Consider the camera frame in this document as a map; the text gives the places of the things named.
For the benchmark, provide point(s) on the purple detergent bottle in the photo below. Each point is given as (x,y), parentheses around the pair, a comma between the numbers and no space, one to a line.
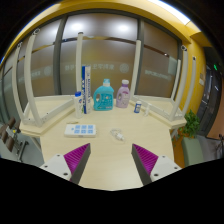
(123,96)

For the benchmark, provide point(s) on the small blue white bottle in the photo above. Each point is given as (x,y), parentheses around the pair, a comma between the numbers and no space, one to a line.
(137,107)

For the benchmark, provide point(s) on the brown chairs group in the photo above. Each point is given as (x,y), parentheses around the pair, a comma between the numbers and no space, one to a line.
(8,136)

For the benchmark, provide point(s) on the white power strip blue sockets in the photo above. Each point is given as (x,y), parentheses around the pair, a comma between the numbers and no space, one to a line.
(80,130)

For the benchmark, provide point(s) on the white bottle blue cap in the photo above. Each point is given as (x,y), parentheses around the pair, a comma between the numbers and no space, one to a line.
(78,106)

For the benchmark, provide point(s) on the green exit sign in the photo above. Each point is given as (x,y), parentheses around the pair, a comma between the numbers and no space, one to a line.
(215,67)

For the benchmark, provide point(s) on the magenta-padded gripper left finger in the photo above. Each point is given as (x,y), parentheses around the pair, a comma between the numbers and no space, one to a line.
(75,160)

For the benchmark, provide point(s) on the blue white shuttlecock tube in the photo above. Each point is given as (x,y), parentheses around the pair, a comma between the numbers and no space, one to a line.
(86,90)

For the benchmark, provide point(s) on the teal detergent bottle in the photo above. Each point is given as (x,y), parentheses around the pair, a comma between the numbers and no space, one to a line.
(103,98)

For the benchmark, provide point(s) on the green potted plant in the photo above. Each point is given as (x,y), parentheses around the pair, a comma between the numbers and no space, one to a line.
(191,125)

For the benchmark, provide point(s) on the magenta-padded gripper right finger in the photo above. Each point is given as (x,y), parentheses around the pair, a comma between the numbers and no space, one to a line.
(148,161)

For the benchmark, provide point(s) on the small white spray bottle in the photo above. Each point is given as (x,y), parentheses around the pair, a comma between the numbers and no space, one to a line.
(147,110)

